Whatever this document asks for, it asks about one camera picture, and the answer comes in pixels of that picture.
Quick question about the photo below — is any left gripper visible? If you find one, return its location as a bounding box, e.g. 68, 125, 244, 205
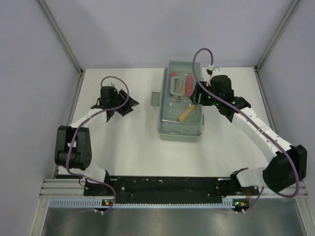
111, 89, 139, 116

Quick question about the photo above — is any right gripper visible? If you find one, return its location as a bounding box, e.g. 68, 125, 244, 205
189, 82, 221, 107

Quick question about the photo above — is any orange utility knife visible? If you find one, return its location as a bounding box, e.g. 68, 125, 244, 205
176, 80, 186, 100

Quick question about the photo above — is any yellow utility knife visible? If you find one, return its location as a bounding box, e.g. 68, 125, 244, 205
178, 104, 196, 122

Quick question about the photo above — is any green plastic toolbox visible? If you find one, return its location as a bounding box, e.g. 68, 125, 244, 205
150, 60, 203, 142

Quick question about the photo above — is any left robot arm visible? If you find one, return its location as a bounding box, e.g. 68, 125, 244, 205
54, 86, 139, 195

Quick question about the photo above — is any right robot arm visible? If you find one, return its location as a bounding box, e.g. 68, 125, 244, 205
190, 75, 307, 195

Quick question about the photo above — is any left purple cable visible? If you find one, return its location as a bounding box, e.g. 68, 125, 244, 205
66, 76, 130, 214

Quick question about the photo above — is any purple cable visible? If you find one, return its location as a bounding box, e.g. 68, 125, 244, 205
66, 76, 130, 214
191, 48, 301, 214

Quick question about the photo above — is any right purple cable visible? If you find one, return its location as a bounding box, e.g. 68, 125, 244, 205
191, 48, 301, 214

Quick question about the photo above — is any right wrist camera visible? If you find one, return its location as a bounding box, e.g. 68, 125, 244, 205
206, 65, 223, 81

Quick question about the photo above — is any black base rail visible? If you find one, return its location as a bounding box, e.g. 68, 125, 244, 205
83, 176, 259, 205

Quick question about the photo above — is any grey cable duct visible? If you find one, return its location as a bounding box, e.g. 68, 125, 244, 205
49, 198, 248, 209

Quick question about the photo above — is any left aluminium frame post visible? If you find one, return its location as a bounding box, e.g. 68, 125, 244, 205
36, 0, 84, 75

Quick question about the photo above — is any aluminium frame post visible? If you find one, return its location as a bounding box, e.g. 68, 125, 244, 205
36, 0, 84, 75
254, 0, 302, 72

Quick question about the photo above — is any right aluminium frame post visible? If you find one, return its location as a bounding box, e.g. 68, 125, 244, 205
254, 0, 302, 72

